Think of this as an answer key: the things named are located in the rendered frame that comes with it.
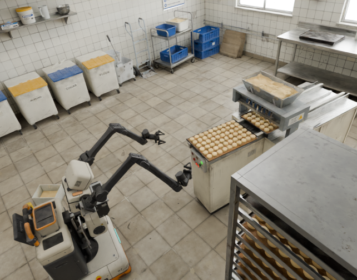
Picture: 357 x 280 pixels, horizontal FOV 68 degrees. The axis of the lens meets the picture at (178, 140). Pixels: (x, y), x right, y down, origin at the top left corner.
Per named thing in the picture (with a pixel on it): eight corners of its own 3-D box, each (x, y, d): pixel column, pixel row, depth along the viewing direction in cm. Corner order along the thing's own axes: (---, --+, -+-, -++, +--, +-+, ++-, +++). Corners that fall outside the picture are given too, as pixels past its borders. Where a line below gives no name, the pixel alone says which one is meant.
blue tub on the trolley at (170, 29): (165, 30, 594) (164, 23, 584) (177, 33, 570) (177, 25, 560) (155, 34, 578) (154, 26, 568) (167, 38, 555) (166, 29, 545)
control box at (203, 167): (193, 158, 276) (193, 148, 267) (207, 171, 259) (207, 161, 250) (191, 159, 274) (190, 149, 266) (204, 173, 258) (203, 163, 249)
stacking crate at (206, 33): (207, 33, 677) (207, 25, 665) (219, 36, 653) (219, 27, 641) (191, 40, 648) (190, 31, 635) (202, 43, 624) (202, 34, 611)
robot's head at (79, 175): (67, 190, 192) (77, 174, 189) (62, 173, 207) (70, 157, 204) (85, 193, 202) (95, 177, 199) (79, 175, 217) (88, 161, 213)
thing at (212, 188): (238, 174, 348) (243, 117, 292) (257, 190, 324) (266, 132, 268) (193, 198, 323) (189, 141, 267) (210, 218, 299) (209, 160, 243)
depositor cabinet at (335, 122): (294, 131, 406) (307, 81, 353) (338, 158, 356) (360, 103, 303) (228, 166, 360) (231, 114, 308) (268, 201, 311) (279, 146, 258)
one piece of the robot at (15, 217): (39, 254, 201) (13, 245, 185) (34, 220, 226) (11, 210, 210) (51, 244, 202) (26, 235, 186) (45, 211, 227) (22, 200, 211)
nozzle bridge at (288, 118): (252, 104, 320) (255, 79, 299) (303, 134, 270) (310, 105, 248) (231, 114, 308) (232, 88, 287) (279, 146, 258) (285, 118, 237)
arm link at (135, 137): (113, 126, 229) (119, 134, 224) (117, 121, 229) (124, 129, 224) (138, 140, 267) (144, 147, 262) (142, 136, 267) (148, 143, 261)
